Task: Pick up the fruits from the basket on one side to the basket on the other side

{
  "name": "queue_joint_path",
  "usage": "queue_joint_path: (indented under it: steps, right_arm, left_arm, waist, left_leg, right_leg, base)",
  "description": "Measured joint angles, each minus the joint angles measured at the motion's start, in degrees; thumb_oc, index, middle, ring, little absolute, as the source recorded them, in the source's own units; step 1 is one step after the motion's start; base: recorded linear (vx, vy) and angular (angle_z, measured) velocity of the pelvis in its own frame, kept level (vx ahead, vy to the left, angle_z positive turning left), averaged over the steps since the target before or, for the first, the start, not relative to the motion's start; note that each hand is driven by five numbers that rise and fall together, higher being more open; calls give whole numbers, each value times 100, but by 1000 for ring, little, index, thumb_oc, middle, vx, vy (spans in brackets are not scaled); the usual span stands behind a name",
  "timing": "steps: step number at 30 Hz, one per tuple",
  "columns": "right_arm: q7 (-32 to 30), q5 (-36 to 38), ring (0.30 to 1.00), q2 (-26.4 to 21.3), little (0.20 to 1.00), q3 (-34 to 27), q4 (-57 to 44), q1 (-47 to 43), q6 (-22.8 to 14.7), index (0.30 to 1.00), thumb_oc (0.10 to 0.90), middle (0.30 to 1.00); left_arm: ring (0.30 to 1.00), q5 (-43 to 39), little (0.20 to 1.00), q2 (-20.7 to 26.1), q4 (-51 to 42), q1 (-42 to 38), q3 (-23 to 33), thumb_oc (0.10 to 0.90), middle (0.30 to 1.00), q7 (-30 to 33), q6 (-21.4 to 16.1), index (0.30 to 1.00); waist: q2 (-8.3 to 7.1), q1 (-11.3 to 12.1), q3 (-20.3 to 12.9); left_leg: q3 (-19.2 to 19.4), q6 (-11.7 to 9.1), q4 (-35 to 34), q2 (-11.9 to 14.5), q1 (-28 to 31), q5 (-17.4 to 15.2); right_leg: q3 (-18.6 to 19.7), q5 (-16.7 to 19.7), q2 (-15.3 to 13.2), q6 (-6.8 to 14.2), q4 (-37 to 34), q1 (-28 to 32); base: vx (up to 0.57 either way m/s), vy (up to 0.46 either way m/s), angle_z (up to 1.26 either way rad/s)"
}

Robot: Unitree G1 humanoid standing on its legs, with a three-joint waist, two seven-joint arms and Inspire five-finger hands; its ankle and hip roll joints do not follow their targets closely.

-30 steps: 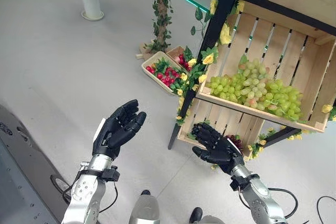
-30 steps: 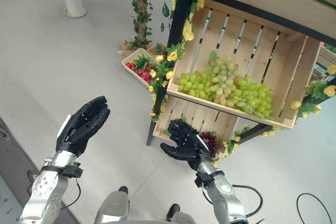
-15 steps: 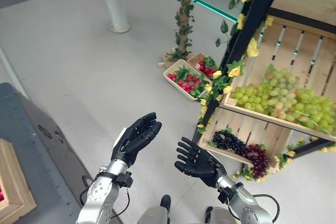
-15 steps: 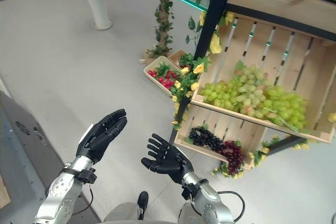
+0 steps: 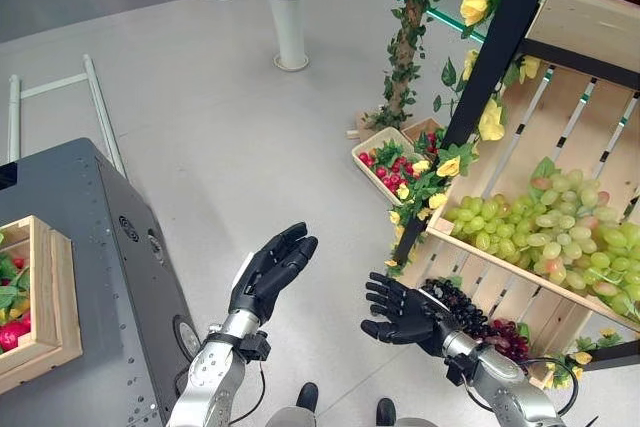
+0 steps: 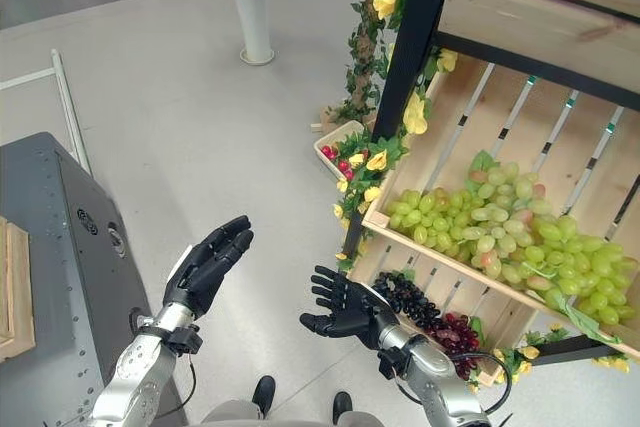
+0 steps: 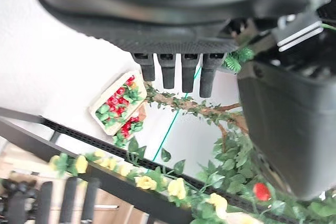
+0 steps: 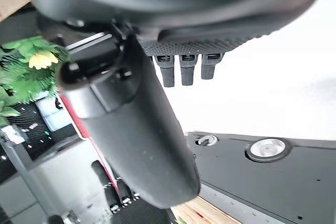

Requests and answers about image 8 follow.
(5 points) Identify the light wooden board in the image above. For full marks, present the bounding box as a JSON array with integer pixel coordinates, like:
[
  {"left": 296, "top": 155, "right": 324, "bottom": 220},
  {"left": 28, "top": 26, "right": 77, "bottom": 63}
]
[{"left": 170, "top": 195, "right": 241, "bottom": 224}]

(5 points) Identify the black carbon-fibre equipment case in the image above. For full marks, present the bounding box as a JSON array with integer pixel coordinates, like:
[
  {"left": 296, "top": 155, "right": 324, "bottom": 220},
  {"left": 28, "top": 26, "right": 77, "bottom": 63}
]
[{"left": 0, "top": 100, "right": 79, "bottom": 183}]

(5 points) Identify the black metal panel with bolts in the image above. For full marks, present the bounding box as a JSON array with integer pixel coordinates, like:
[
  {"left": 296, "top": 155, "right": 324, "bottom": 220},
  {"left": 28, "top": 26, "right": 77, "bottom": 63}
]
[{"left": 183, "top": 131, "right": 336, "bottom": 224}]

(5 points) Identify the green artificial plant yellow flower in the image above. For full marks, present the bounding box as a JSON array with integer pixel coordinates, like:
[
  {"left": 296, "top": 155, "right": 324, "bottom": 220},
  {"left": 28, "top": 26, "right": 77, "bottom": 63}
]
[{"left": 0, "top": 36, "right": 71, "bottom": 127}]

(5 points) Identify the grey metal post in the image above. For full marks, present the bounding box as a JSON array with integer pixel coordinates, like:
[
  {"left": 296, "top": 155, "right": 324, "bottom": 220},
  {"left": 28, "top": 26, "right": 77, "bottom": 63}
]
[{"left": 0, "top": 129, "right": 57, "bottom": 218}]

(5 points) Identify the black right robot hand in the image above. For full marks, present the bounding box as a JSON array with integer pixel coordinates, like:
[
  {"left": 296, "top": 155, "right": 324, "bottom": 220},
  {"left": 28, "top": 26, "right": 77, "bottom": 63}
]
[{"left": 21, "top": 0, "right": 328, "bottom": 209}]

